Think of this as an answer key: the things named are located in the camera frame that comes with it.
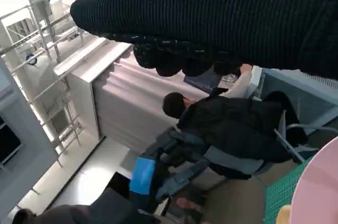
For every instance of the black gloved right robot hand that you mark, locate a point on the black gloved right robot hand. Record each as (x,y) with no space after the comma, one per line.
(211,12)

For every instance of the open laptop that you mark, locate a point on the open laptop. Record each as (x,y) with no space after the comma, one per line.
(200,82)

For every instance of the grey chair with white frame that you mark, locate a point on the grey chair with white frame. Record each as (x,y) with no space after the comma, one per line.
(232,163)

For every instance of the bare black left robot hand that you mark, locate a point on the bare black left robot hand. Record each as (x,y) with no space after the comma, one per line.
(144,176)

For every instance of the grey blue desk partition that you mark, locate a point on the grey blue desk partition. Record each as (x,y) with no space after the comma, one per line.
(311,94)

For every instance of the round bread bun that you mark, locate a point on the round bread bun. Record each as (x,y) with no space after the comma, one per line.
(286,216)

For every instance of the green cutting mat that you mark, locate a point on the green cutting mat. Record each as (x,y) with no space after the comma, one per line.
(280,197)

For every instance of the black rectangular panel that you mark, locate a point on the black rectangular panel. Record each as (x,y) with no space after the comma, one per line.
(118,181)

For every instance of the person in black jacket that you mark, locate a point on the person in black jacket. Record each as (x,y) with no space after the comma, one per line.
(229,123)

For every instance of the pink bowl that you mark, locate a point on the pink bowl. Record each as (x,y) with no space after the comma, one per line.
(322,181)

